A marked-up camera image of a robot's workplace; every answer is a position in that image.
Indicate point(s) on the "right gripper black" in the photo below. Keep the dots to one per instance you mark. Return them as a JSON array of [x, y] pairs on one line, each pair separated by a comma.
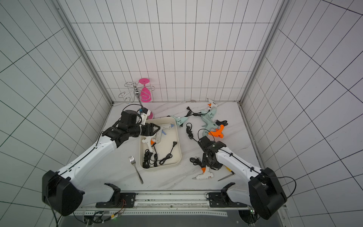
[[206, 165]]

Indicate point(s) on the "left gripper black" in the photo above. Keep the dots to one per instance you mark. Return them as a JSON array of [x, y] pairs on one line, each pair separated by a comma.
[[150, 129]]

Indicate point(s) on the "white glue gun blue trigger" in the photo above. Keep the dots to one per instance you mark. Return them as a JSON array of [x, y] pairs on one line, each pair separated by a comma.
[[158, 140]]

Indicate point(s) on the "white glue gun orange trigger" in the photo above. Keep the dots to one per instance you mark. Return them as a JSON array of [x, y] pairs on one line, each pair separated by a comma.
[[207, 174]]

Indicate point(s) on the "cream plastic storage box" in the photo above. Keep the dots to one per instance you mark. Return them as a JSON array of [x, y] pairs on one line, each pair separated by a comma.
[[164, 147]]

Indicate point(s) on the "white glue gun corner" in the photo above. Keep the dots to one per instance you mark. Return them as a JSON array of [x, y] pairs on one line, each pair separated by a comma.
[[211, 104]]

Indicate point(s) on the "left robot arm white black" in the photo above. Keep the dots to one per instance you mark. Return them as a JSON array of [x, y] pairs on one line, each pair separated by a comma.
[[64, 190]]

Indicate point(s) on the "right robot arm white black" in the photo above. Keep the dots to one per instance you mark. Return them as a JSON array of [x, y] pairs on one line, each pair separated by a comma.
[[259, 189]]

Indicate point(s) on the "small mint glue gun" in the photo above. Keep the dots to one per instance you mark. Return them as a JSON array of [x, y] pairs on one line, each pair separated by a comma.
[[180, 120]]

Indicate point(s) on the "mint green glue gun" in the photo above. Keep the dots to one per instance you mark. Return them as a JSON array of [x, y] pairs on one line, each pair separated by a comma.
[[207, 118]]

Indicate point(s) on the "silver fork right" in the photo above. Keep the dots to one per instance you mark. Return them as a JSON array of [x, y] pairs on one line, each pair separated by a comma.
[[225, 177]]

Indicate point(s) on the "silver fork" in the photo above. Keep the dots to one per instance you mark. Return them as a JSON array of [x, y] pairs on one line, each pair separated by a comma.
[[133, 163], [225, 177]]

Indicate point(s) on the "pink wine glass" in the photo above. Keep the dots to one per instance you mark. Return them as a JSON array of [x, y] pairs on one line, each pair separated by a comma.
[[145, 94]]

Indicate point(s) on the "chrome cup holder stand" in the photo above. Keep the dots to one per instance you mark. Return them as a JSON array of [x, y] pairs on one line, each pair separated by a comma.
[[133, 93]]

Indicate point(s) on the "silver fork left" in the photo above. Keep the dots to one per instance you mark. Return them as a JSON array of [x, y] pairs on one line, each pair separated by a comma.
[[133, 163]]

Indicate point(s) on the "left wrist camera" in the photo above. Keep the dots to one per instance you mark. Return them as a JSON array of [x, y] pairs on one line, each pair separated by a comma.
[[145, 113]]

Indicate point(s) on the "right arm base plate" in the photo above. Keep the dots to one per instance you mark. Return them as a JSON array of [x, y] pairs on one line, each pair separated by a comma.
[[221, 200]]

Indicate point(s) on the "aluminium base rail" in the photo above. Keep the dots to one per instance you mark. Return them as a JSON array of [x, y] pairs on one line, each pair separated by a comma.
[[157, 202]]

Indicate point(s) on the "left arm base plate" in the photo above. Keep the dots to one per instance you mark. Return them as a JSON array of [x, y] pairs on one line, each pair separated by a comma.
[[118, 200]]

